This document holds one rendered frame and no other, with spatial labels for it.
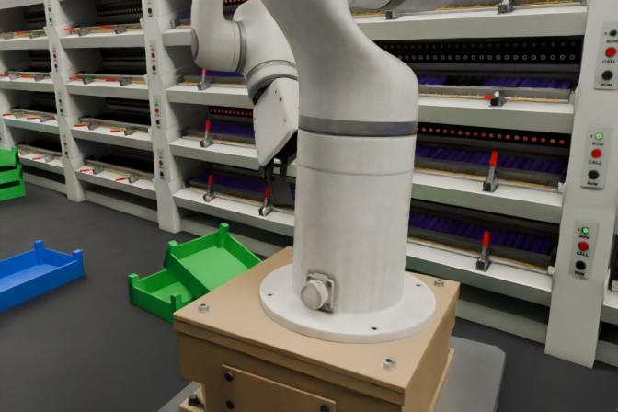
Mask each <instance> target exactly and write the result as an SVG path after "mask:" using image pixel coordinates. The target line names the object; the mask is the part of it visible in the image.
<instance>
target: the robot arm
mask: <svg viewBox="0 0 618 412"><path fill-rule="evenodd" d="M452 1H453V0H248V1H246V2H244V3H243V4H242V5H241V6H239V7H238V8H237V9H236V11H235V14H234V18H233V20H226V19H224V17H223V0H192V7H191V40H190V41H191V49H192V51H191V53H192V56H193V59H194V62H195V64H197V65H198V66H199V67H200V68H202V69H205V70H210V71H220V72H237V73H239V74H242V75H243V76H244V77H245V80H246V89H247V93H248V97H249V99H250V101H251V102H252V103H253V104H254V106H255V107H254V109H253V122H254V134H255V141H256V148H257V158H258V161H259V163H260V166H259V169H258V172H259V173H260V175H261V176H262V177H263V179H264V180H265V181H266V183H267V184H269V190H270V195H271V199H272V204H273V206H274V207H278V208H291V207H292V206H293V200H292V194H291V189H290V185H289V182H285V180H286V173H287V166H289V165H290V164H291V163H292V162H293V161H294V160H295V159H297V167H296V190H295V215H294V240H293V263H292V264H289V265H286V266H283V267H281V268H279V269H275V270H274V271H272V272H271V273H270V274H269V275H268V276H267V277H266V278H265V279H264V280H263V281H262V283H261V285H260V291H259V300H260V303H261V307H262V308H263V309H264V311H265V312H266V314H267V315H268V316H270V317H271V318H272V319H273V320H274V321H275V322H277V323H279V324H280V325H282V326H284V327H286V328H288V329H290V330H292V331H294V332H297V333H299V334H302V335H305V336H308V337H311V338H318V339H323V340H327V341H332V342H341V343H350V344H371V343H381V342H388V341H393V340H398V339H401V338H406V337H409V336H412V335H414V334H416V333H417V332H419V331H421V330H422V329H424V328H425V327H426V326H427V325H428V324H430V322H431V321H432V319H433V317H434V315H435V306H436V300H435V296H434V294H433V292H432V291H431V289H430V288H429V287H428V286H427V285H426V284H425V283H424V282H423V281H421V280H419V279H418V278H416V277H414V276H412V275H410V274H408V273H406V272H405V264H406V244H407V233H408V222H409V211H410V201H411V189H412V178H413V168H414V160H415V149H416V139H417V126H418V97H419V92H418V80H417V77H416V75H415V74H414V72H413V71H412V70H411V68H410V67H408V66H407V65H406V64H405V63H404V62H402V61H401V60H399V59H398V58H396V57H394V56H393V55H392V54H390V53H388V52H387V51H384V50H383V49H381V48H379V47H378V46H377V45H376V44H374V43H373V42H372V41H371V40H370V39H369V38H368V37H367V36H366V35H365V34H364V33H363V32H362V31H361V29H360V28H359V27H358V25H357V24H356V22H355V21H354V19H353V17H352V15H351V13H350V10H349V6H352V7H360V8H370V9H378V10H387V11H396V12H407V13H419V12H426V11H431V10H435V9H438V8H440V7H442V6H446V5H448V4H449V3H450V2H452ZM274 158H275V159H278V160H279V162H281V164H280V163H274ZM274 167H280V175H279V176H278V175H276V174H275V173H273V171H274Z"/></svg>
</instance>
